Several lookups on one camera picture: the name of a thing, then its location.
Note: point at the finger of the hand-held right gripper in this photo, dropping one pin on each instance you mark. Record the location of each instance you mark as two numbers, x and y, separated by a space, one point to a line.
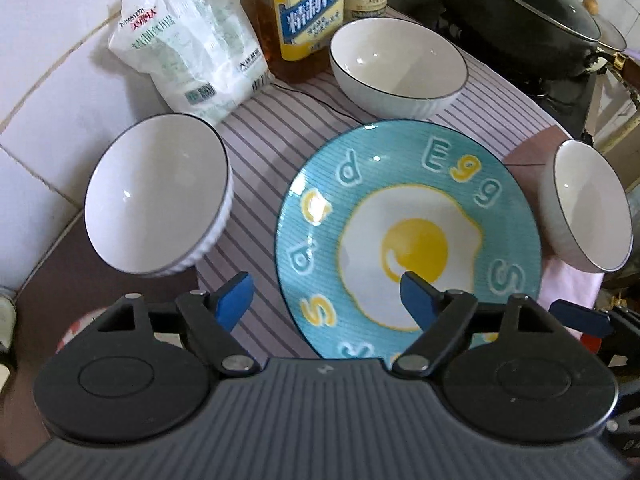
580 317

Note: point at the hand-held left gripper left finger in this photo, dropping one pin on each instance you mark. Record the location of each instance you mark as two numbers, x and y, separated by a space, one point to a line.
232 301

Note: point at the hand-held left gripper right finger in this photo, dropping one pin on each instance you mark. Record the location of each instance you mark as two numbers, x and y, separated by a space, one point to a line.
417 301

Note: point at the white ribbed bowl dark rim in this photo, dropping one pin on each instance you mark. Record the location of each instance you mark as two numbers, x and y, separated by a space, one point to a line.
150 195
395 62
587 200

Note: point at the blue fried egg print plate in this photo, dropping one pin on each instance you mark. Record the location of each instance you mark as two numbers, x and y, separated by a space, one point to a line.
360 185

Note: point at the striped table cloth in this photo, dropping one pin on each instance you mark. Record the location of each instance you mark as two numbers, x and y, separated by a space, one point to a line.
265 160

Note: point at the red striped cloth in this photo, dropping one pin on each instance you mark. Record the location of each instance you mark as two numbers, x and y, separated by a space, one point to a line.
80 327

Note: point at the dusty pink mat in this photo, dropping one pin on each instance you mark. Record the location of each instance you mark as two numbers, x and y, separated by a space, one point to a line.
530 145

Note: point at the brown mat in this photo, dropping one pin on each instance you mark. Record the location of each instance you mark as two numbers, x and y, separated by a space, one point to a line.
50 270

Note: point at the white salt bag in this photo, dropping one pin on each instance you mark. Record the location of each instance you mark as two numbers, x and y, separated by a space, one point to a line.
185 35

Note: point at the black wok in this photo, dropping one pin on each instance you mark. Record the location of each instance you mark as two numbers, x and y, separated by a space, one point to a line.
500 40

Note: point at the yellow label cooking wine bottle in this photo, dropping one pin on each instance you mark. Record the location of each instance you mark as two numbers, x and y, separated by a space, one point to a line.
310 15

